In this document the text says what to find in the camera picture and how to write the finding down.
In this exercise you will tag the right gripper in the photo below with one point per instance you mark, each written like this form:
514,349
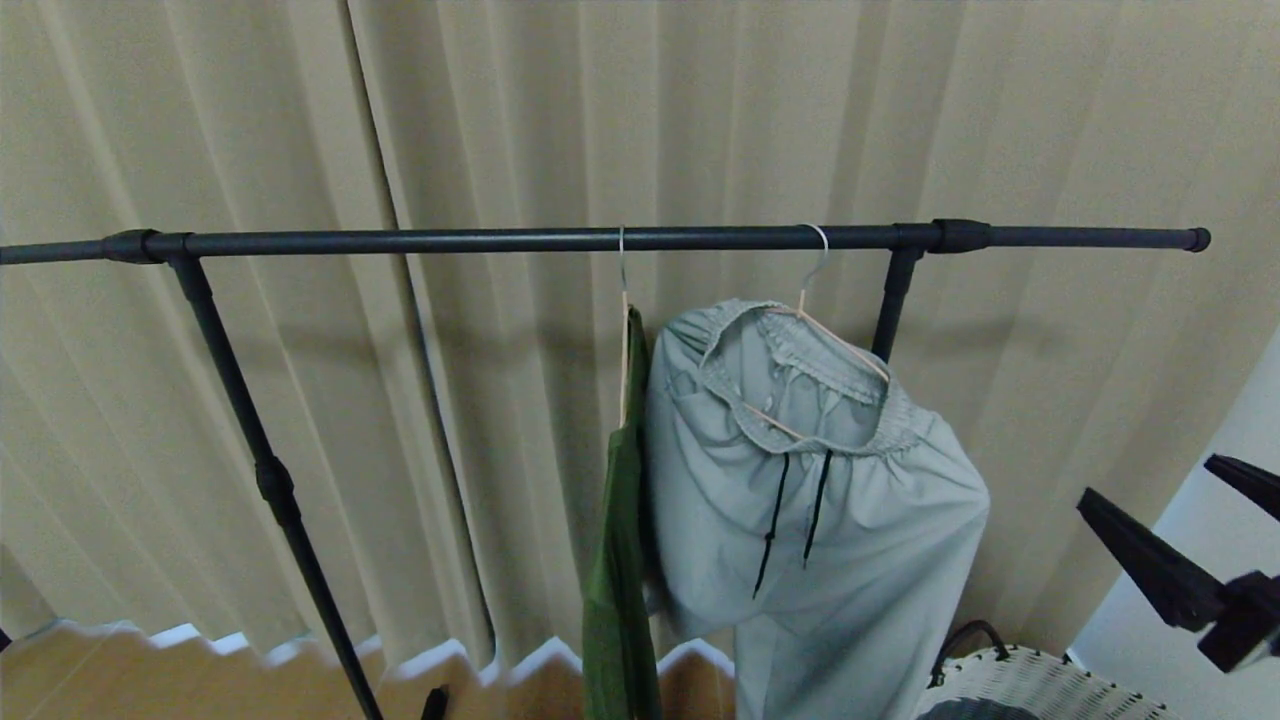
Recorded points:
1250,620

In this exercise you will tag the white garment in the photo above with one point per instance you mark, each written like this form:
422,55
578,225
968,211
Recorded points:
850,550

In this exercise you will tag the pink clothes hanger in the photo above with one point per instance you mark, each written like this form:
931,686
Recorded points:
624,340
840,345

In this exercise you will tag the green printed t-shirt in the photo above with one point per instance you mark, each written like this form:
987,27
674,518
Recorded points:
620,600

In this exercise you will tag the white laundry basket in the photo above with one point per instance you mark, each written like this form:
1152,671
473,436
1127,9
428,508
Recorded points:
1040,685

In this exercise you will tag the black clothes rack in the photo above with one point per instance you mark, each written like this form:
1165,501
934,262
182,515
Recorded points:
500,241

